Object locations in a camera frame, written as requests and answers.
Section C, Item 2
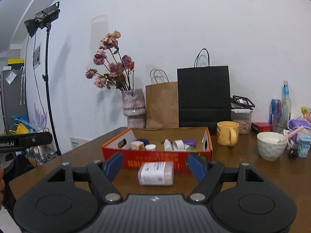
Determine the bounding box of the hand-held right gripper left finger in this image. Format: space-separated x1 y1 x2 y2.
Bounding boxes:
47 152 123 203

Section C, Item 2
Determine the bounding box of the small yoghurt cup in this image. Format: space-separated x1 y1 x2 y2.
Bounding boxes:
297 134 311 158

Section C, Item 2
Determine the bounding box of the yellow bear mug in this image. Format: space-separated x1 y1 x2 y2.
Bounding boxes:
217 121 240 148

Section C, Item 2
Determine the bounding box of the black clip lid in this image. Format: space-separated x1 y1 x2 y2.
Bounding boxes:
230 95 255 110

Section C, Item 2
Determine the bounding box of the blue drink can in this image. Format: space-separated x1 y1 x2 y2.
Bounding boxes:
269 99 282 125

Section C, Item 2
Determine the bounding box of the pink mottled ceramic vase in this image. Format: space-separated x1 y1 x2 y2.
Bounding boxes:
121 89 147 129

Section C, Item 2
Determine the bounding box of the purple packet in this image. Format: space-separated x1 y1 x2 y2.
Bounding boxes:
288 118 311 136

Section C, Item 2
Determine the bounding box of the white ring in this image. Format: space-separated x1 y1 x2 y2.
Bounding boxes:
172 139 185 151

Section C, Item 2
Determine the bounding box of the brown paper bag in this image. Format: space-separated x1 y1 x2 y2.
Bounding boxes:
145 69 179 129

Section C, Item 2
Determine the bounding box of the clear glass cup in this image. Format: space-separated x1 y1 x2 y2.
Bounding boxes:
272 119 288 134

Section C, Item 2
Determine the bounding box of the orange cardboard box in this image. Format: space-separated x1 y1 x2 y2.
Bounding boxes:
101 126 213 174

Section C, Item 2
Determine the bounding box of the purple wall sticker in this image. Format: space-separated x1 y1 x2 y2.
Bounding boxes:
33 103 47 128

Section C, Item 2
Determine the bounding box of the white ceramic bowl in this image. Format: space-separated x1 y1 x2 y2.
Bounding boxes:
257 131 289 161

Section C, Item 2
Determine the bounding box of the wall poster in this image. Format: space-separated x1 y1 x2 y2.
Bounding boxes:
32 42 42 70

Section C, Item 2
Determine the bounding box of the blue and yellow bag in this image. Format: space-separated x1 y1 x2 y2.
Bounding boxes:
10 115 34 134

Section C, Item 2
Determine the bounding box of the clear glass bottle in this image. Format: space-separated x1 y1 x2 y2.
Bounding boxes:
280 81 292 127

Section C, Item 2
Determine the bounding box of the clear cereal container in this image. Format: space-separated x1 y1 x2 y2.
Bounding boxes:
231 109 253 135

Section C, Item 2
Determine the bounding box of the pink spoon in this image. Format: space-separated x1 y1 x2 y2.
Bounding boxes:
277 126 305 143

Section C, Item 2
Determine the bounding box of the dark grey cabinet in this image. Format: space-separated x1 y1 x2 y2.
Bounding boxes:
0 65 29 133

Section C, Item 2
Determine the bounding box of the dried rose bouquet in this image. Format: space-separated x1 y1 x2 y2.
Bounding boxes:
85 30 135 91

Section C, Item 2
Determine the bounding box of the studio light on stand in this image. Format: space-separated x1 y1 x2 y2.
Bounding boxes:
24 1 62 156

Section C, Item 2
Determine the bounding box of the clear cotton swab box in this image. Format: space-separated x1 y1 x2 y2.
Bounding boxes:
137 161 175 187

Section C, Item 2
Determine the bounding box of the colourful small ornament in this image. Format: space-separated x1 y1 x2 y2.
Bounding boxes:
301 106 311 122

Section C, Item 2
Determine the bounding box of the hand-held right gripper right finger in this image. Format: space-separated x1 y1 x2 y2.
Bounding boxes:
187 152 265 203

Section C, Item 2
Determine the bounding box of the black paper bag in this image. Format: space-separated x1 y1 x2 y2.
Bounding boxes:
177 49 232 129

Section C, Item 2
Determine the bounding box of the red and black box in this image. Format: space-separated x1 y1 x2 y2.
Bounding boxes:
251 122 273 134

